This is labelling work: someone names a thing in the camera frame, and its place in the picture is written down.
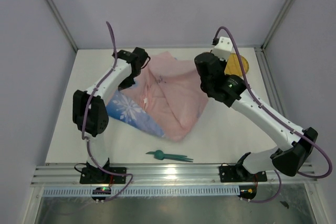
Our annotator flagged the teal plastic knife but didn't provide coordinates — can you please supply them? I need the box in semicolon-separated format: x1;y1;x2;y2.
146;150;179;160

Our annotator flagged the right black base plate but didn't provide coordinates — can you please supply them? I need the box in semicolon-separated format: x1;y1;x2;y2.
218;164;268;183

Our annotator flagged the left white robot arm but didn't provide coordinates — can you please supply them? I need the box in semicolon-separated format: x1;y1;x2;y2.
72;47;150;183

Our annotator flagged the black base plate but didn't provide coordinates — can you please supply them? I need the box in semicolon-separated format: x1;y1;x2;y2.
218;164;268;183
79;167;127;185

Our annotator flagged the dark teal plastic fork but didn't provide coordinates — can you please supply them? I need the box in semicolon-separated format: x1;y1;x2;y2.
166;155;194;163

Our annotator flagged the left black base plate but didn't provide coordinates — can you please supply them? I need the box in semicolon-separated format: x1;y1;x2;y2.
79;167;127;185

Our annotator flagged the teal plastic spoon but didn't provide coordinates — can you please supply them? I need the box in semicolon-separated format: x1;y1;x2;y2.
153;150;185;160

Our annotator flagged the aluminium front rail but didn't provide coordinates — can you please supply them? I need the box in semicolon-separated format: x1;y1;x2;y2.
30;163;318;187

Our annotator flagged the white slotted cable duct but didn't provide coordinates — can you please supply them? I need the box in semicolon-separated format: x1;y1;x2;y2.
42;185;240;198

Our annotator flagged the yellow woven round plate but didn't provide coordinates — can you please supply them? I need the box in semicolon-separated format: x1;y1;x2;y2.
224;53;249;77

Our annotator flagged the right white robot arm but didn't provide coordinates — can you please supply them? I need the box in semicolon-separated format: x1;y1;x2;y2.
194;37;318;180

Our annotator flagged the right aluminium side rail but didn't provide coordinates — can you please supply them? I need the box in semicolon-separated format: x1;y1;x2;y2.
254;47;288;118

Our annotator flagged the blue pink Elsa cloth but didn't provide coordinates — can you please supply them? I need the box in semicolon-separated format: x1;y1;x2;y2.
106;52;208;142

